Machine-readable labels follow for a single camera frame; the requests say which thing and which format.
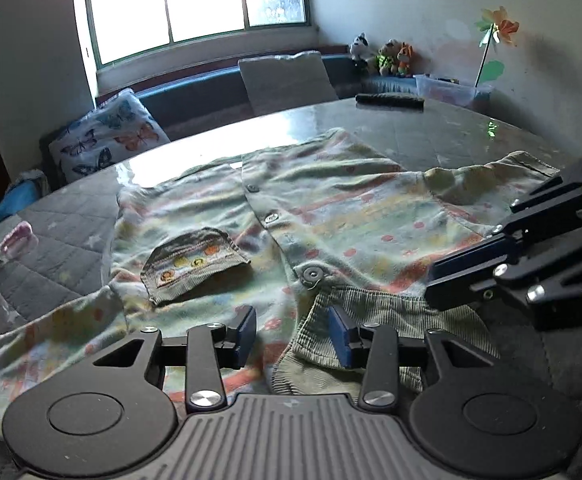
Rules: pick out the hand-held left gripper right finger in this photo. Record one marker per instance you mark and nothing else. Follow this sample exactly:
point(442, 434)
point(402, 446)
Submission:
point(340, 337)

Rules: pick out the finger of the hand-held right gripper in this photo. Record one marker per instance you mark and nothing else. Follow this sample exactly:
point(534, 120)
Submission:
point(466, 290)
point(471, 259)

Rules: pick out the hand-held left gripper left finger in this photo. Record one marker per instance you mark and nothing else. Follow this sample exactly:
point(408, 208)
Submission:
point(245, 334)

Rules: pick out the clear plastic storage box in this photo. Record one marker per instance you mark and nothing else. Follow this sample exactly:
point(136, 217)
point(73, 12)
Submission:
point(451, 91)

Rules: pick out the black remote control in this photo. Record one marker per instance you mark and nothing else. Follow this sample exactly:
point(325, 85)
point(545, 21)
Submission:
point(390, 101)

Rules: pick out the grey quilted mat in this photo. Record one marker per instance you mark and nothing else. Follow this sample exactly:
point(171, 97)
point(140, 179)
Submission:
point(61, 240)

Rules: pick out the orange plush toy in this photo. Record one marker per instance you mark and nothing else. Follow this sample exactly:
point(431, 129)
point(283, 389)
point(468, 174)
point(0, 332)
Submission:
point(405, 60)

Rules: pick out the bear plush toy green vest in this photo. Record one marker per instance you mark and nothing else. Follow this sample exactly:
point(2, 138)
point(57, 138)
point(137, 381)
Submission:
point(386, 57)

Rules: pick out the paper pinwheel on stick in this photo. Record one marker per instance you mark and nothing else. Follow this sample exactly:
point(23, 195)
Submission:
point(496, 25)

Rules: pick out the blue bench sofa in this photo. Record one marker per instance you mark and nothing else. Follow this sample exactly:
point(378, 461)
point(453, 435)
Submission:
point(196, 102)

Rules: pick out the black and white plush toy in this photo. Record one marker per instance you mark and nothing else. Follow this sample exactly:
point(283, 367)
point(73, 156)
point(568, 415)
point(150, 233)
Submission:
point(359, 50)

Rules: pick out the butterfly print pillow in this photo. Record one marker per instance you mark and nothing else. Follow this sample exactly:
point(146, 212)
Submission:
point(106, 132)

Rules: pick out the small pink object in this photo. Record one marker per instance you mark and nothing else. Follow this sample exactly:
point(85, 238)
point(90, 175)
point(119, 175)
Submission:
point(17, 240)

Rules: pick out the grey cushion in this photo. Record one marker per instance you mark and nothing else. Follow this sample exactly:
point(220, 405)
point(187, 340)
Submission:
point(286, 82)

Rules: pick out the blue cloth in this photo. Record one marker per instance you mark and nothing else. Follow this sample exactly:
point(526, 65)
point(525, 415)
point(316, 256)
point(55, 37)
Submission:
point(13, 202)

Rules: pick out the window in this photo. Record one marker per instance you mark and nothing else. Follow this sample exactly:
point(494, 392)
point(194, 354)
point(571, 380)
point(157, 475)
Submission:
point(191, 0)

